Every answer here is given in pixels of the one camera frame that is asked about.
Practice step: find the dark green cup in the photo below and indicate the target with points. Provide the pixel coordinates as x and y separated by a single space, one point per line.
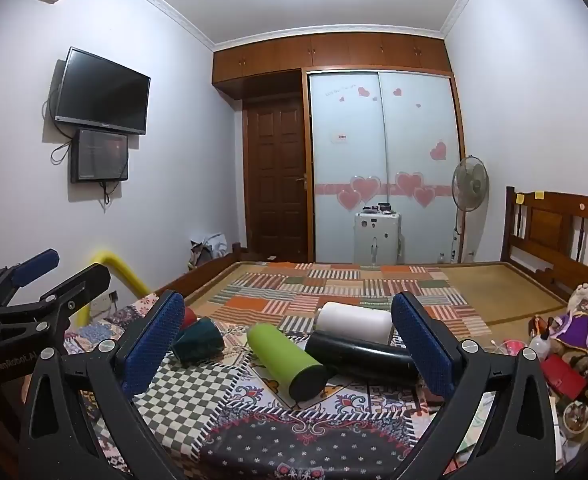
198 342

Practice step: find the standing pedestal fan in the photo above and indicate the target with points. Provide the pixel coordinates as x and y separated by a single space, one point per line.
470 182

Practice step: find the red box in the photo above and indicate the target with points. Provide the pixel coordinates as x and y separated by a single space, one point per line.
566 377

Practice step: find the clear plastic bottle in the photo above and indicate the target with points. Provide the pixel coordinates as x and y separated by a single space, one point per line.
538 346

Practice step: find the brown wooden door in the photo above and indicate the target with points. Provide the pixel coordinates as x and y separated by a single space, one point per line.
276 180

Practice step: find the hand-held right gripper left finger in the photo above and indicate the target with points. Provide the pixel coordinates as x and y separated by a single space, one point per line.
153 340

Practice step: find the woven straw bed mat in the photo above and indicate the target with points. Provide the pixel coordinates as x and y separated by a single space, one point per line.
499 290

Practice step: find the purple dressed doll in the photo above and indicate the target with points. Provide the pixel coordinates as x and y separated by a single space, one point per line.
571 327

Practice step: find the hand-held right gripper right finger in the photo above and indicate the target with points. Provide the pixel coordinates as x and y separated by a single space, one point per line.
421 345

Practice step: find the yellow padded tube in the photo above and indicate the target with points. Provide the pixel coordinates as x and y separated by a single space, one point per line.
118 272

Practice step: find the red cup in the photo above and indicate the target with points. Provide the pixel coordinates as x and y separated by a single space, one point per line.
189 317

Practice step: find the checkered floral blanket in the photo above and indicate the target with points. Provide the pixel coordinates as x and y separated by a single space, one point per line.
254 435

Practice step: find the wooden bed frame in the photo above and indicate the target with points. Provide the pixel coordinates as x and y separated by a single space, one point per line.
544 230

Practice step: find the grey bag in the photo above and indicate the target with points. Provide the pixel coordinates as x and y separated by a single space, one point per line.
211 250

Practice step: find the white wall socket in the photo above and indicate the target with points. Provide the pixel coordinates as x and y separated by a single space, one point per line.
104 304

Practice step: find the white cup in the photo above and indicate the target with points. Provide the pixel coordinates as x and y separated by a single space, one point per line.
354 320

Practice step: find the heart-decorated sliding wardrobe doors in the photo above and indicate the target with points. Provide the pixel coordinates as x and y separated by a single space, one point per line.
384 160

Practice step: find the wall-mounted black television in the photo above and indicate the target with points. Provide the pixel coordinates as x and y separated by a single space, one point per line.
103 92

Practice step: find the wooden overhead cabinets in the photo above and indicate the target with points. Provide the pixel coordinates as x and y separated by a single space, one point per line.
324 55

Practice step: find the small black wall monitor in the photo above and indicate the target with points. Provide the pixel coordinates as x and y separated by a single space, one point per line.
98 155

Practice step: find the white boxy appliance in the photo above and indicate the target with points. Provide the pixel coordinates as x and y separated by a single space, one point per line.
376 240

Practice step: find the striped patchwork blanket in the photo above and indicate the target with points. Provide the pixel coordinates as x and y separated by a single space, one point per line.
299 287

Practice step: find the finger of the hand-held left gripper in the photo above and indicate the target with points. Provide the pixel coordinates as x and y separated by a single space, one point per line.
36 264
81 282

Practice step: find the black cup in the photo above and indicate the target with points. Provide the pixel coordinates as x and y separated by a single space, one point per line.
359 355

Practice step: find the lime green cup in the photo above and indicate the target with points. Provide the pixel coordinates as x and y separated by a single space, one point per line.
284 360

